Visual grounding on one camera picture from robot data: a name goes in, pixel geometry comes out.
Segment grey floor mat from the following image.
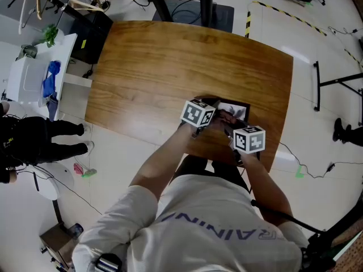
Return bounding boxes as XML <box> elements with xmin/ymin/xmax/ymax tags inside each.
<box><xmin>152</xmin><ymin>0</ymin><xmax>235</xmax><ymax>34</ymax></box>

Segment person's dark trousers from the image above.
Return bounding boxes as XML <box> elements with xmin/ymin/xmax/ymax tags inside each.
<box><xmin>177</xmin><ymin>154</ymin><xmax>252</xmax><ymax>194</ymax></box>

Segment person's white shirt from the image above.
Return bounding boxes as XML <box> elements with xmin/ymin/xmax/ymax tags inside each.
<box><xmin>71</xmin><ymin>174</ymin><xmax>310</xmax><ymax>272</ymax></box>

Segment black shoulder cable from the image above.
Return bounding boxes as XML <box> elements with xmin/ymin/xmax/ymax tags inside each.
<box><xmin>250</xmin><ymin>199</ymin><xmax>326</xmax><ymax>235</ymax></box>

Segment yellow black floor tape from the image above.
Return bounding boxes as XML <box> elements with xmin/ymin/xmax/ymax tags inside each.
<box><xmin>244</xmin><ymin>0</ymin><xmax>327</xmax><ymax>39</ymax></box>

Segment black chest device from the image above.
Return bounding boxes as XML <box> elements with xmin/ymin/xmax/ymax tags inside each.
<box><xmin>94</xmin><ymin>253</ymin><xmax>123</xmax><ymax>272</ymax></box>

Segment person's right forearm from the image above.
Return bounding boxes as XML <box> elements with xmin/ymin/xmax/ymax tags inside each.
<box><xmin>240</xmin><ymin>151</ymin><xmax>293</xmax><ymax>227</ymax></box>

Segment white plastic box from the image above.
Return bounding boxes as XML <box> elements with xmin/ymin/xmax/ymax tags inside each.
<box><xmin>6</xmin><ymin>56</ymin><xmax>50</xmax><ymax>105</ymax></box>

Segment dark brown cloth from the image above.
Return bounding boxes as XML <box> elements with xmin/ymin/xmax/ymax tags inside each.
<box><xmin>211</xmin><ymin>109</ymin><xmax>248</xmax><ymax>134</ymax></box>

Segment black cabinet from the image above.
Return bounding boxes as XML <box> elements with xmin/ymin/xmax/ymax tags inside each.
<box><xmin>69</xmin><ymin>11</ymin><xmax>114</xmax><ymax>65</ymax></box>

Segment black floor cable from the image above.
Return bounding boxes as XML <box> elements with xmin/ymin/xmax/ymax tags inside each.
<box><xmin>279</xmin><ymin>142</ymin><xmax>363</xmax><ymax>180</ymax></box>
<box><xmin>16</xmin><ymin>164</ymin><xmax>103</xmax><ymax>215</ymax></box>

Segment white round stool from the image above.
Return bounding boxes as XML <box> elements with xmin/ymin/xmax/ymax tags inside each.
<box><xmin>27</xmin><ymin>161</ymin><xmax>75</xmax><ymax>201</ymax></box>

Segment blue cloth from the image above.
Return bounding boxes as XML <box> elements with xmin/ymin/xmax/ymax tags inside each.
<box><xmin>41</xmin><ymin>60</ymin><xmax>62</xmax><ymax>98</ymax></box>

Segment green plant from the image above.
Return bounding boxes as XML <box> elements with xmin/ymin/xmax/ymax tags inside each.
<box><xmin>36</xmin><ymin>23</ymin><xmax>60</xmax><ymax>48</ymax></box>

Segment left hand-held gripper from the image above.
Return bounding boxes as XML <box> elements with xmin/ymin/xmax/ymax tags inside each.
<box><xmin>180</xmin><ymin>97</ymin><xmax>221</xmax><ymax>139</ymax></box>

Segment white side table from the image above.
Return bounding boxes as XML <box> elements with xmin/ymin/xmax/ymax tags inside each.
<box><xmin>0</xmin><ymin>32</ymin><xmax>93</xmax><ymax>121</ymax></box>

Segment person's left forearm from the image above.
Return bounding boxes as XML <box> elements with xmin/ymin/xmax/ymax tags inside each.
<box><xmin>128</xmin><ymin>122</ymin><xmax>199</xmax><ymax>201</ymax></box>

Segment black metal stand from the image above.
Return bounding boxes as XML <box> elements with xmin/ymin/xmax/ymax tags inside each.
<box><xmin>313</xmin><ymin>61</ymin><xmax>363</xmax><ymax>112</ymax></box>

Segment smartphone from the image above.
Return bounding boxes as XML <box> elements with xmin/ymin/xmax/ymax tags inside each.
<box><xmin>67</xmin><ymin>223</ymin><xmax>85</xmax><ymax>240</ymax></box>

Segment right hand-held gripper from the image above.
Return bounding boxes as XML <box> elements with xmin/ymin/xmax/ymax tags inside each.
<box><xmin>224</xmin><ymin>125</ymin><xmax>267</xmax><ymax>164</ymax></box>

